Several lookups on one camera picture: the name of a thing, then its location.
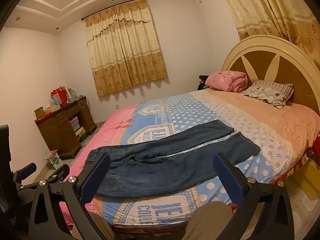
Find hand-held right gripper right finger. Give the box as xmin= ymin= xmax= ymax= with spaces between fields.
xmin=212 ymin=152 xmax=295 ymax=240

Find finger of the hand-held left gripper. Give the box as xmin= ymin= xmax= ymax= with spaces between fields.
xmin=14 ymin=162 xmax=37 ymax=183
xmin=19 ymin=164 xmax=70 ymax=190

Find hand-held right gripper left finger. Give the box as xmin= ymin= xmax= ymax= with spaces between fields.
xmin=27 ymin=152 xmax=112 ymax=240

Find blue denim jeans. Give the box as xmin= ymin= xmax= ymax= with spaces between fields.
xmin=85 ymin=120 xmax=261 ymax=198

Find green and white carton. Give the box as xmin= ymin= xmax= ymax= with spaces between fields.
xmin=44 ymin=149 xmax=63 ymax=170

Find brown wooden desk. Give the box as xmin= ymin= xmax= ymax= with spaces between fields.
xmin=34 ymin=96 xmax=97 ymax=159

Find person's right leg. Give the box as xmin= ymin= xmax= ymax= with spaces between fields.
xmin=182 ymin=201 xmax=235 ymax=240

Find person's leg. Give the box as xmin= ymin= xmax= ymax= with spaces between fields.
xmin=71 ymin=212 xmax=115 ymax=240
xmin=182 ymin=201 xmax=235 ymax=240

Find person's left leg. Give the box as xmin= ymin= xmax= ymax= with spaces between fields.
xmin=71 ymin=212 xmax=115 ymax=240

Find stack of pastel boxes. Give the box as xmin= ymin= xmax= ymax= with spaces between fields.
xmin=69 ymin=117 xmax=81 ymax=132

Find small brown cardboard box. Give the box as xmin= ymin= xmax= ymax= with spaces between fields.
xmin=34 ymin=107 xmax=46 ymax=120

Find bed with patterned sheet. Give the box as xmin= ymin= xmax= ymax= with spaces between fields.
xmin=59 ymin=87 xmax=320 ymax=233

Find yellow storage box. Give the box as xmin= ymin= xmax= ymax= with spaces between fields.
xmin=291 ymin=158 xmax=320 ymax=201

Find pale teal paper bag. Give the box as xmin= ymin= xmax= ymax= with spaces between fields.
xmin=66 ymin=87 xmax=78 ymax=102

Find patterned grey pillow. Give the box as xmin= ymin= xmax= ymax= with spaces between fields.
xmin=240 ymin=79 xmax=294 ymax=109

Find folded pink blanket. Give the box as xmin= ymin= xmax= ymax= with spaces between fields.
xmin=204 ymin=70 xmax=248 ymax=93

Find dark clothes pile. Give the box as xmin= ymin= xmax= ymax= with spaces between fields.
xmin=197 ymin=74 xmax=212 ymax=91

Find cream and brown headboard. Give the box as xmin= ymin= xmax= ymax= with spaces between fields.
xmin=221 ymin=35 xmax=320 ymax=115

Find beige floral window curtain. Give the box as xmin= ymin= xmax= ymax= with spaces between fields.
xmin=85 ymin=0 xmax=168 ymax=97

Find dark curtain rod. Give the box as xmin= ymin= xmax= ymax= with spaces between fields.
xmin=81 ymin=0 xmax=151 ymax=20

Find large beige floral curtain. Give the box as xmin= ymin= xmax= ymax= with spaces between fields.
xmin=216 ymin=0 xmax=320 ymax=68

